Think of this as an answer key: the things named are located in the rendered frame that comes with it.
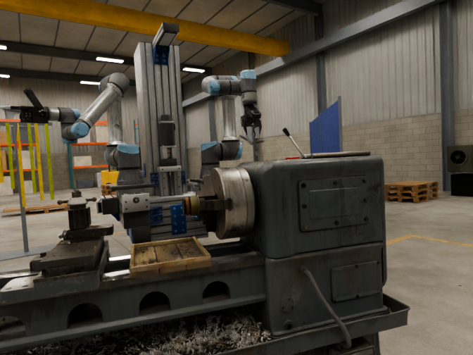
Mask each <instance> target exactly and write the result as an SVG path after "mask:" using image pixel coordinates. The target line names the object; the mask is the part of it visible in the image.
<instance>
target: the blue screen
mask: <svg viewBox="0 0 473 355"><path fill-rule="evenodd" d="M309 131H310V154H318V153H332V152H343V133H342V114H341V96H338V100H337V101H336V102H335V103H333V104H332V105H331V106H330V107H329V108H328V109H326V110H325V111H324V112H320V115H319V116H318V117H316V119H314V120H313V121H312V122H309Z"/></svg>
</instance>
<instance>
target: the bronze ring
mask: <svg viewBox="0 0 473 355"><path fill-rule="evenodd" d="M200 201H205V199H204V198H199V197H198V195H196V196H192V197H189V198H183V199H182V210H183V214H184V216H188V215H189V214H190V216H200V212H205V211H206V210H203V211H201V210H200Z"/></svg>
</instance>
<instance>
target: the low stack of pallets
mask: <svg viewBox="0 0 473 355"><path fill-rule="evenodd" d="M437 182H438V181H428V182H427V181H403V182H395V183H390V184H385V185H384V186H385V189H384V191H385V201H392V200H396V199H397V200H398V202H403V201H409V200H412V199H413V202H414V203H420V202H423V201H429V200H431V199H436V198H438V197H439V194H437V193H438V187H439V186H438V183H437ZM430 183H432V186H431V187H429V185H428V184H430ZM391 186H392V188H391ZM428 189H432V192H428ZM390 192H394V193H390ZM428 195H432V197H431V198H428ZM421 197H422V199H423V200H420V199H419V198H421ZM390 198H393V199H390Z"/></svg>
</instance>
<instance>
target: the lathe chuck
mask: <svg viewBox="0 0 473 355"><path fill-rule="evenodd" d="M226 168H229V169H223V168H214V169H212V170H211V172H210V173H211V177H212V181H213V186H214V190H215V193H216V194H217V198H218V199H221V200H227V198H230V199H231V200H232V210H231V211H229V209H222V210H219V211H218V214H217V217H216V229H215V235H216V237H217V238H218V239H231V238H237V237H241V236H242V235H243V234H244V231H245V229H246V221H247V203H246V192H245V188H244V183H243V180H242V178H241V175H240V173H239V171H238V170H237V169H236V168H235V167H226ZM233 228H238V229H239V230H238V231H237V232H231V230H232V229H233Z"/></svg>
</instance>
